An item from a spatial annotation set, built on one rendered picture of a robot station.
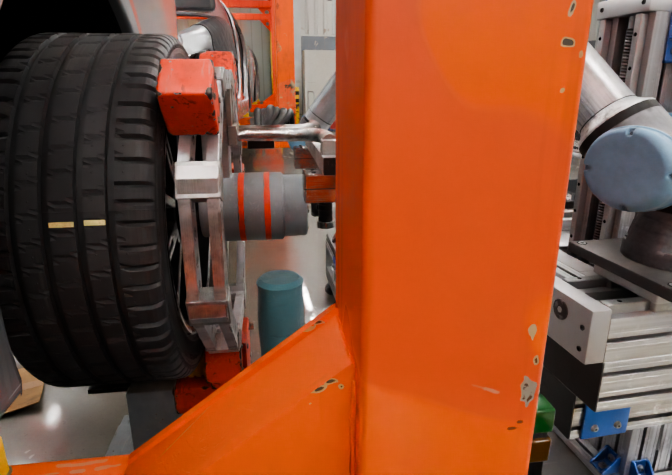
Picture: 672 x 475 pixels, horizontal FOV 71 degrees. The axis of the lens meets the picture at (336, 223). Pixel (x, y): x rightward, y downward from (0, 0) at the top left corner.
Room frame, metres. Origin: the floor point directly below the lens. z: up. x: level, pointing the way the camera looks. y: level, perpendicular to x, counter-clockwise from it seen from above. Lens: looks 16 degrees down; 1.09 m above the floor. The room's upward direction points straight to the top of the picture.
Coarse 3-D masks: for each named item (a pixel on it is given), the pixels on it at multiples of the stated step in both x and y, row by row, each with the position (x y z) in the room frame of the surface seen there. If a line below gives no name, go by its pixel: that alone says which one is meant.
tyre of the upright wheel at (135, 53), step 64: (0, 64) 0.72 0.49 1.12; (64, 64) 0.74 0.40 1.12; (128, 64) 0.75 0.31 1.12; (0, 128) 0.64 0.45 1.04; (64, 128) 0.65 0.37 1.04; (128, 128) 0.66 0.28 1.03; (0, 192) 0.60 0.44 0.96; (64, 192) 0.61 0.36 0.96; (128, 192) 0.62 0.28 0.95; (0, 256) 0.59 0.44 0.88; (64, 256) 0.60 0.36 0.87; (128, 256) 0.61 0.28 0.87; (64, 320) 0.61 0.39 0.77; (128, 320) 0.62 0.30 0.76; (64, 384) 0.69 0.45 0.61
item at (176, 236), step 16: (176, 144) 0.93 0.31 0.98; (176, 160) 0.93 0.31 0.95; (176, 208) 1.00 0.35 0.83; (176, 224) 0.86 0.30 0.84; (176, 240) 0.84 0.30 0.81; (208, 240) 1.13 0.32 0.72; (176, 256) 0.86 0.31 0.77; (208, 256) 1.10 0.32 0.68; (176, 272) 0.84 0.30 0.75; (208, 272) 1.07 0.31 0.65; (176, 288) 0.82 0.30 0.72; (176, 304) 0.71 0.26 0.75
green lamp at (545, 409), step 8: (544, 400) 0.58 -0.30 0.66; (544, 408) 0.56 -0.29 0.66; (552, 408) 0.56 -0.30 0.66; (536, 416) 0.56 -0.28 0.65; (544, 416) 0.56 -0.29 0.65; (552, 416) 0.56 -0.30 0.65; (536, 424) 0.56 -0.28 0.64; (544, 424) 0.56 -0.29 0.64; (552, 424) 0.56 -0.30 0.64; (536, 432) 0.56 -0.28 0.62; (544, 432) 0.56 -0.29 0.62
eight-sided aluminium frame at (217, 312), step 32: (224, 96) 0.83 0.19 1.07; (192, 160) 0.73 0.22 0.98; (192, 192) 0.68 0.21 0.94; (192, 224) 0.68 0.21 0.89; (192, 256) 0.67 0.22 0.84; (224, 256) 0.69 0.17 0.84; (192, 288) 0.67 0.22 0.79; (224, 288) 0.68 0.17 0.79; (192, 320) 0.68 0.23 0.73; (224, 320) 0.69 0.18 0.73; (224, 352) 0.83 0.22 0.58
